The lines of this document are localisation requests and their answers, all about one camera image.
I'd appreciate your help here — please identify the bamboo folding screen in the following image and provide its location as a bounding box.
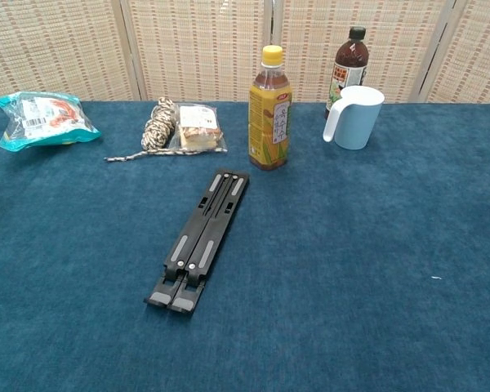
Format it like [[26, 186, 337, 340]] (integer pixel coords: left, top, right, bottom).
[[0, 0, 490, 105]]

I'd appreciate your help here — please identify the black folding laptop stand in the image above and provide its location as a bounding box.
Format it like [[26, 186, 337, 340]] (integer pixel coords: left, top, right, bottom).
[[143, 168, 251, 314]]

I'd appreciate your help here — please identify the light blue handled cup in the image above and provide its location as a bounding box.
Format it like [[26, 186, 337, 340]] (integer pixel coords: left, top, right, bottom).
[[322, 85, 385, 151]]

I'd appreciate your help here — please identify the bread in clear wrapper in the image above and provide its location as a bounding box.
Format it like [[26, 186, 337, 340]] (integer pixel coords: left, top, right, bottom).
[[167, 103, 229, 154]]

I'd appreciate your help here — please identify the blue table cloth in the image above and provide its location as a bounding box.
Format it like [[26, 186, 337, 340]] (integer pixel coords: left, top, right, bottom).
[[0, 99, 490, 392]]

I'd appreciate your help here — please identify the yellow tea bottle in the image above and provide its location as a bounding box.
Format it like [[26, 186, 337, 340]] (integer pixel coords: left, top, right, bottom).
[[247, 44, 292, 171]]

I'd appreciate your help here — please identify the dark sauce bottle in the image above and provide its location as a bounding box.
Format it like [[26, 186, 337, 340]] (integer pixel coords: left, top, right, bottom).
[[324, 26, 370, 120]]

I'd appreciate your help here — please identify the beige braided rope bundle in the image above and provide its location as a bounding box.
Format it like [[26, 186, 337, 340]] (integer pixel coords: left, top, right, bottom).
[[104, 96, 228, 163]]

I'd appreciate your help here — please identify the teal snack bag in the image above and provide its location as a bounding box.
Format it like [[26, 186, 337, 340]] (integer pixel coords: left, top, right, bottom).
[[0, 91, 102, 154]]

